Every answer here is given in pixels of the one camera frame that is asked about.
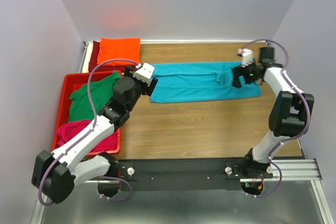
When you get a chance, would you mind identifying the folded dark red t shirt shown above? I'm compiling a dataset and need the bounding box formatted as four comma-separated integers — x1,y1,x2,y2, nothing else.
88,41,130,72

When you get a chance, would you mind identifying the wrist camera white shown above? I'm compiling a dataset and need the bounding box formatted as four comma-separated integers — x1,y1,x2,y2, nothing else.
237,48,255,68
132,63,155,84

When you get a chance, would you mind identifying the teal t shirt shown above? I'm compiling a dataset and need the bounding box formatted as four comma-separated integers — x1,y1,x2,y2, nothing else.
150,61,261,103

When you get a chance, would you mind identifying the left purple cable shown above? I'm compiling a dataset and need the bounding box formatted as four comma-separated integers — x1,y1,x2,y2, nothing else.
38,58,144,206

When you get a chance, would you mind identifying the red plastic bin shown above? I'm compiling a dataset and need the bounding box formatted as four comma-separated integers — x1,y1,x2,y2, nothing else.
50,70,123,159

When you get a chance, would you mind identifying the folded white t shirt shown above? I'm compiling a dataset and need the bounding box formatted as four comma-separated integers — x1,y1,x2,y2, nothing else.
81,41,93,73

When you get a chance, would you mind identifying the magenta t shirt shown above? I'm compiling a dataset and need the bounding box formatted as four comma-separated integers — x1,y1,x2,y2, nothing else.
53,120,121,156

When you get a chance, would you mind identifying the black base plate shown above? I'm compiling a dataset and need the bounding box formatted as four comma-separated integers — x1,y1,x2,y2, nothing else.
98,158,272,196

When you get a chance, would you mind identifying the green t shirt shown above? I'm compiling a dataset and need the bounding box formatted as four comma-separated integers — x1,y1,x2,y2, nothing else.
68,70,122,124

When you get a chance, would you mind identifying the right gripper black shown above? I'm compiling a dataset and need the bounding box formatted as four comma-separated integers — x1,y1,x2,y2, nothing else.
230,59,260,89

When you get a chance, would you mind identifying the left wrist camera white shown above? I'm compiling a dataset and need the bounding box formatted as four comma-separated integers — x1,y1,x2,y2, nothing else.
132,63,155,84

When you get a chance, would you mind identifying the folded orange t shirt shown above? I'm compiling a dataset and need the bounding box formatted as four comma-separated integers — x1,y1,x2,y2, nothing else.
97,38,141,66

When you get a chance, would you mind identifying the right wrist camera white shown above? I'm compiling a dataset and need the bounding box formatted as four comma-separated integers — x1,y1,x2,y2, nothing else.
237,48,255,68

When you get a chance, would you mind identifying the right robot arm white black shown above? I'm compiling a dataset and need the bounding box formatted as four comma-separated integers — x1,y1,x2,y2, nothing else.
225,47,314,178

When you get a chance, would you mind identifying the aluminium frame rail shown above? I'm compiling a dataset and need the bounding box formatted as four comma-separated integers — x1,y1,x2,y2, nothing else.
31,158,333,223

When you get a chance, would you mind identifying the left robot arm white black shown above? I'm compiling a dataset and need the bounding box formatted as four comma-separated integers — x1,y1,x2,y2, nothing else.
31,63,157,206

